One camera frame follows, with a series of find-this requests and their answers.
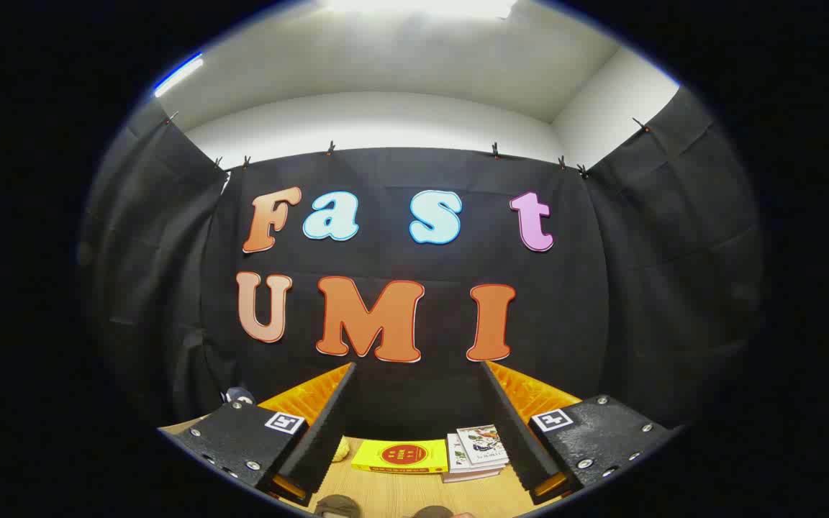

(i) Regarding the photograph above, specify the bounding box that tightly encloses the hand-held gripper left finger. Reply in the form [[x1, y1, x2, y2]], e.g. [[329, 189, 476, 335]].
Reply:
[[159, 362, 358, 508]]

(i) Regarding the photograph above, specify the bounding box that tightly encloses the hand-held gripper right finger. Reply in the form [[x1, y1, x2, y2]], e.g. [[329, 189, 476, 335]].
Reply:
[[479, 360, 678, 506]]

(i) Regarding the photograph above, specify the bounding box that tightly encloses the white paperback book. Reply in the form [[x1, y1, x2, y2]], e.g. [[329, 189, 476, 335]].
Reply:
[[442, 466, 503, 483], [447, 433, 505, 476]]

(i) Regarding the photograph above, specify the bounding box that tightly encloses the yellow book with red circle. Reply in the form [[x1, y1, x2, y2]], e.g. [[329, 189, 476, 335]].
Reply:
[[351, 439, 450, 474]]

